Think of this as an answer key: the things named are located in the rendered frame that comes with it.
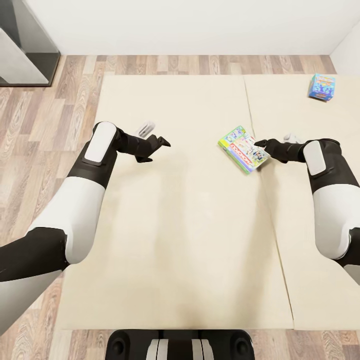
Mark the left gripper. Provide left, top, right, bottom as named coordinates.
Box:
left=133, top=134, right=171, bottom=163

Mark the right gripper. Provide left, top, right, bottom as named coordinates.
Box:
left=254, top=139, right=293, bottom=164

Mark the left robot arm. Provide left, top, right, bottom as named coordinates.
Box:
left=0, top=121, right=171, bottom=337

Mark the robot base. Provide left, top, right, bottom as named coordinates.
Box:
left=105, top=329, right=255, bottom=360

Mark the board game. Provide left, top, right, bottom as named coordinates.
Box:
left=309, top=74, right=336, bottom=101
left=218, top=126, right=271, bottom=174

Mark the robot trunk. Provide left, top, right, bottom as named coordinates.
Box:
left=146, top=339, right=214, bottom=360

